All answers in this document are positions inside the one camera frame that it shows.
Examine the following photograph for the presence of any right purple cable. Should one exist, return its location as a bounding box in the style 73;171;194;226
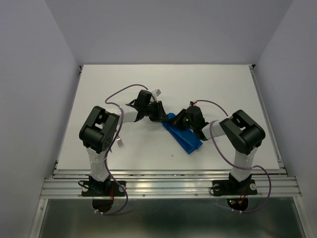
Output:
195;100;272;214

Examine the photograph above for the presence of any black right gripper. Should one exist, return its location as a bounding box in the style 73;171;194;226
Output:
166;108;196;130

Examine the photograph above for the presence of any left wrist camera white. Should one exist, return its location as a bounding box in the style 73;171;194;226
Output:
152;89;161;98

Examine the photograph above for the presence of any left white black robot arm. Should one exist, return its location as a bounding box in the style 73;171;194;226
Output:
79;89;168;196

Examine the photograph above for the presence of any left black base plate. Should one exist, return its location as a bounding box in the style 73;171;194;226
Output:
78;180;125;197

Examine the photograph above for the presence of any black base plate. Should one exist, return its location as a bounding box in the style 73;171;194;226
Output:
78;180;125;197
212;179;258;196

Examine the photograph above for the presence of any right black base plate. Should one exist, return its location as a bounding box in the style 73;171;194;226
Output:
212;179;258;196

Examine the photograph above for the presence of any silver fork black handle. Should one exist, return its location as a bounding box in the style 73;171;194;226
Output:
116;135;124;148

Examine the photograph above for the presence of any blue satin napkin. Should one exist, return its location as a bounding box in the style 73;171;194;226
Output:
162;121;203;154

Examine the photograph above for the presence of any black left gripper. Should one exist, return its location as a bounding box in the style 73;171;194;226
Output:
144;101;169;122

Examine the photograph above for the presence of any aluminium frame rail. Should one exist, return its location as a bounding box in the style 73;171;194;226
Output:
29;64;308;238

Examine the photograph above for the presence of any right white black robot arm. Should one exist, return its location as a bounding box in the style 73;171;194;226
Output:
165;106;265;196

